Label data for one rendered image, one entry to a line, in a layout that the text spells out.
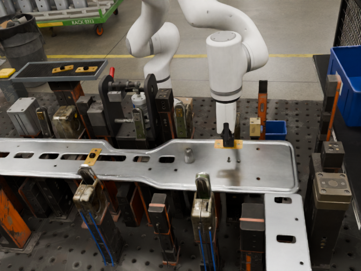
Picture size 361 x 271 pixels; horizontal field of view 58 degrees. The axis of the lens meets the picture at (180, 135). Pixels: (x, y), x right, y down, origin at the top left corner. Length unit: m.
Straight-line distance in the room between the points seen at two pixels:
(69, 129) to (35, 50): 2.76
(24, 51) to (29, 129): 2.61
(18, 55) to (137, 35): 2.72
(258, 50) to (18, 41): 3.28
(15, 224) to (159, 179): 0.59
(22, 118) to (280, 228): 0.99
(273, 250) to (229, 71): 0.44
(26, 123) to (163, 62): 0.61
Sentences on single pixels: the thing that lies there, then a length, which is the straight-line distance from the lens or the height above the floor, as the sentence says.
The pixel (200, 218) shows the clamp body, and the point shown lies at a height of 1.03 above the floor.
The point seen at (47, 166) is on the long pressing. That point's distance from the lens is 1.21.
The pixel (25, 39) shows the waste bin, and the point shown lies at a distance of 3.91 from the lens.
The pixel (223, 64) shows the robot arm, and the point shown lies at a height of 1.36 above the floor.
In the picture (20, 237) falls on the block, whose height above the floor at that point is 0.75.
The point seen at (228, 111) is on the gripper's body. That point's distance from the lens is 0.86.
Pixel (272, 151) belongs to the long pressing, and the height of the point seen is 1.00.
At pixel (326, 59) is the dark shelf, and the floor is 1.03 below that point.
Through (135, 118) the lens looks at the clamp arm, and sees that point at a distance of 1.16.
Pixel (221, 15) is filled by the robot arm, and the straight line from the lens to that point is 0.88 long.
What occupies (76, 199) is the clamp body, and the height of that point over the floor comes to 1.04.
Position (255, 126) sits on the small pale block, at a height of 1.05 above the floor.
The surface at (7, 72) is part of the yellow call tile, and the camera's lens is 1.58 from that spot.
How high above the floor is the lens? 1.73
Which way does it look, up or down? 39 degrees down
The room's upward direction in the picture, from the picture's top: 9 degrees counter-clockwise
